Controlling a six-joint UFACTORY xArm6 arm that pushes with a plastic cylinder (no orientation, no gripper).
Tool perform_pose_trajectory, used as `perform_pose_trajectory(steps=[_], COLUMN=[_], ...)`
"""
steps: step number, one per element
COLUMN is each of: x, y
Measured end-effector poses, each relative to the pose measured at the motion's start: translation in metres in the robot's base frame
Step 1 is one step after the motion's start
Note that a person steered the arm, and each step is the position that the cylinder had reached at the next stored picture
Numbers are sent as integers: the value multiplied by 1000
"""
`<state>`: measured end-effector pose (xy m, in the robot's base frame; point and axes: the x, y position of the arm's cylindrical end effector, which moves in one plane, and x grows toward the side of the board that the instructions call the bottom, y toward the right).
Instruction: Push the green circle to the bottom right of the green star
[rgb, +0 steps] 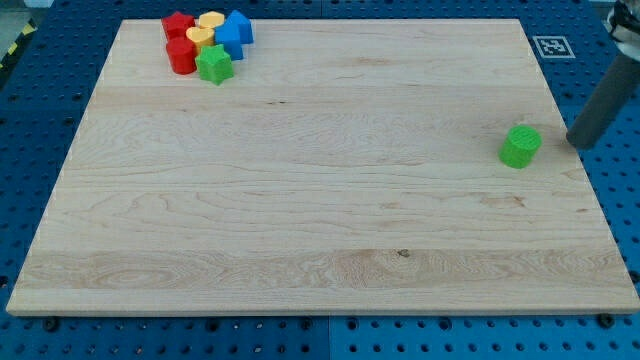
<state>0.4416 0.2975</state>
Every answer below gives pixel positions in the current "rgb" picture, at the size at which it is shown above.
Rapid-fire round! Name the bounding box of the yellow heart block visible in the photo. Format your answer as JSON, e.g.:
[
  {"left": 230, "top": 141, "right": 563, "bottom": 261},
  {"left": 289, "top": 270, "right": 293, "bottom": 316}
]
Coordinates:
[{"left": 186, "top": 27, "right": 215, "bottom": 55}]

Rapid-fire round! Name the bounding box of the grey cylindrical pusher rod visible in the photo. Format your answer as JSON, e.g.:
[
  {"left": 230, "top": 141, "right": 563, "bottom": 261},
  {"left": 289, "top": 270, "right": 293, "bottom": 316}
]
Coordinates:
[{"left": 566, "top": 54, "right": 639, "bottom": 150}]

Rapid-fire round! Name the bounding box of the blue pentagon block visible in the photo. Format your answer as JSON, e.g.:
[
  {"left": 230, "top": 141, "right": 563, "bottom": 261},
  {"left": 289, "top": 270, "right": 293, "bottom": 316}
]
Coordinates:
[{"left": 214, "top": 22, "right": 244, "bottom": 61}]

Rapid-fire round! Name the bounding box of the wooden board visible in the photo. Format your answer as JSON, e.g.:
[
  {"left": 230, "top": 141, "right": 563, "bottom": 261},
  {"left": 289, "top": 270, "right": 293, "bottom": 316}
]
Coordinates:
[{"left": 7, "top": 19, "right": 639, "bottom": 317}]

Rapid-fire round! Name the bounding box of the green cylinder block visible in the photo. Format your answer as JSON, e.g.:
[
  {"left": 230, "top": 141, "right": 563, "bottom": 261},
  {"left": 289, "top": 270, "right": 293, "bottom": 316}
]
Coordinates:
[{"left": 498, "top": 125, "right": 542, "bottom": 169}]

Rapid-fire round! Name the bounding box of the yellow hexagon block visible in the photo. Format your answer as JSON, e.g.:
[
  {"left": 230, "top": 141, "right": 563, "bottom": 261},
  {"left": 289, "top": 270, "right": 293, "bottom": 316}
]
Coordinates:
[{"left": 197, "top": 11, "right": 226, "bottom": 29}]

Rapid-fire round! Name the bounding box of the red star block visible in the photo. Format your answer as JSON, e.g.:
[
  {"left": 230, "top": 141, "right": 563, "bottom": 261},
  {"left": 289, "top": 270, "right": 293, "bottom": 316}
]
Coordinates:
[{"left": 161, "top": 11, "right": 195, "bottom": 40}]

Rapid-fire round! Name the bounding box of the green star block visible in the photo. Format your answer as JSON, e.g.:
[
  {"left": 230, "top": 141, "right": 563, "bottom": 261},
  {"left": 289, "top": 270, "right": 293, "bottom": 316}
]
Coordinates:
[{"left": 195, "top": 45, "right": 234, "bottom": 85}]

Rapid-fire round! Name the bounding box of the white fiducial marker tag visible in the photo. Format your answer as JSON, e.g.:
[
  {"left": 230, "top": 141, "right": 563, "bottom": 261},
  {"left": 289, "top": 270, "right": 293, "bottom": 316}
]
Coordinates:
[{"left": 533, "top": 35, "right": 575, "bottom": 59}]

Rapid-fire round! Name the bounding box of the red cylinder block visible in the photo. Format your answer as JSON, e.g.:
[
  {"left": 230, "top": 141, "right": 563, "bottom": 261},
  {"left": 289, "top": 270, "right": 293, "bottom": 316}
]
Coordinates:
[{"left": 165, "top": 37, "right": 196, "bottom": 75}]

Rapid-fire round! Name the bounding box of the blue cube block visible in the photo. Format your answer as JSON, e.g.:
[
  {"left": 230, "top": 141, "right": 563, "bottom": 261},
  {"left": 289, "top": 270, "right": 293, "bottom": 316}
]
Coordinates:
[{"left": 227, "top": 10, "right": 254, "bottom": 44}]

